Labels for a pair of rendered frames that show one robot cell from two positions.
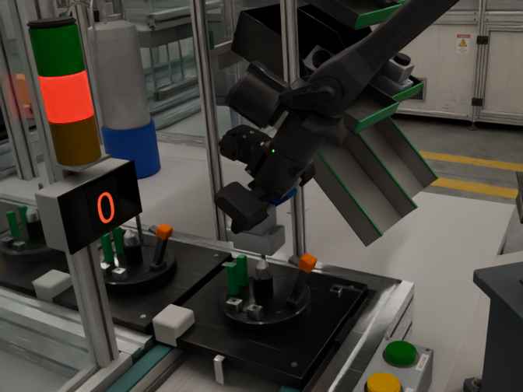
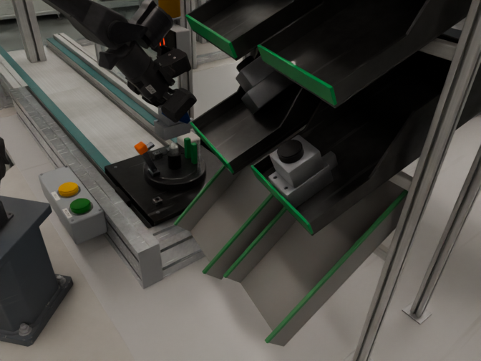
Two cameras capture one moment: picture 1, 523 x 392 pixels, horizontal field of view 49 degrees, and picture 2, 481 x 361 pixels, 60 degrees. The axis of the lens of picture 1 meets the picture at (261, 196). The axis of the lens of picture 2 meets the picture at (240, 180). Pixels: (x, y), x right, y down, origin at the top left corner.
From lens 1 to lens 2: 1.33 m
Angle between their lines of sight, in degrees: 91
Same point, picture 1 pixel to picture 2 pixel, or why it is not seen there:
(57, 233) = not seen: hidden behind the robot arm
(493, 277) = (32, 207)
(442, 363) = (101, 286)
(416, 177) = (293, 330)
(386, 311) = (122, 221)
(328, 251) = not seen: hidden behind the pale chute
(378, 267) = (249, 321)
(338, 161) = (265, 193)
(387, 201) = (234, 257)
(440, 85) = not seen: outside the picture
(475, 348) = (94, 317)
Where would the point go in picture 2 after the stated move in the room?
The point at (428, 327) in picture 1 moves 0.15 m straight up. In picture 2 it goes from (139, 303) to (130, 246)
